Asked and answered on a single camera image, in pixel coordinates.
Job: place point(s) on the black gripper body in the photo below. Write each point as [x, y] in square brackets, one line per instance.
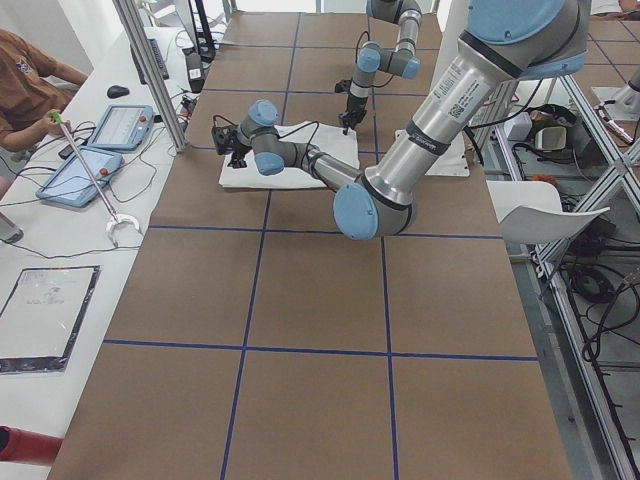
[239, 149]
[353, 108]

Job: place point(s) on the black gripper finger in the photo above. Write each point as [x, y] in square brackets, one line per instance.
[234, 163]
[242, 164]
[358, 118]
[345, 122]

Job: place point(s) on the white long-sleeve printed shirt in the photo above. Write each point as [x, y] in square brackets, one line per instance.
[284, 168]

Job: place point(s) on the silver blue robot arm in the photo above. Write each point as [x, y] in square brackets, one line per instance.
[502, 41]
[372, 58]

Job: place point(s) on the black keyboard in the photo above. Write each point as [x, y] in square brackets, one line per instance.
[159, 59]

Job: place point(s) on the blue teach pendant upper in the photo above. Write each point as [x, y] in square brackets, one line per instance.
[122, 128]

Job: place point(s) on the blue teach pendant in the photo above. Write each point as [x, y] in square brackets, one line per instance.
[70, 185]
[122, 128]

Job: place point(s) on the black computer mouse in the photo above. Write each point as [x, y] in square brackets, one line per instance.
[117, 91]

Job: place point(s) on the long reacher grabber tool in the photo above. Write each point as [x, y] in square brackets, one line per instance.
[116, 219]

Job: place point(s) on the blue teach pendant lower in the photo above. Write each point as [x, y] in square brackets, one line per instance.
[70, 185]

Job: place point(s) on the white plastic chair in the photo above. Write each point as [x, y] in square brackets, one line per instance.
[530, 212]

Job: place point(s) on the person in brown shirt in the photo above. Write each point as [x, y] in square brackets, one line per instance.
[27, 97]

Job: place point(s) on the dark flat bag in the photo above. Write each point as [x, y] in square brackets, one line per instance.
[42, 317]

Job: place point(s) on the red object at corner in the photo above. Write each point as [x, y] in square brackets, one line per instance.
[27, 447]

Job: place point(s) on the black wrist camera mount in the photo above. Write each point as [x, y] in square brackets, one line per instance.
[224, 138]
[343, 86]

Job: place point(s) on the grey aluminium post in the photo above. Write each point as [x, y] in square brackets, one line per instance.
[130, 19]

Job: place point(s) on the aluminium frame rail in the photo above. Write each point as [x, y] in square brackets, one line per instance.
[582, 294]

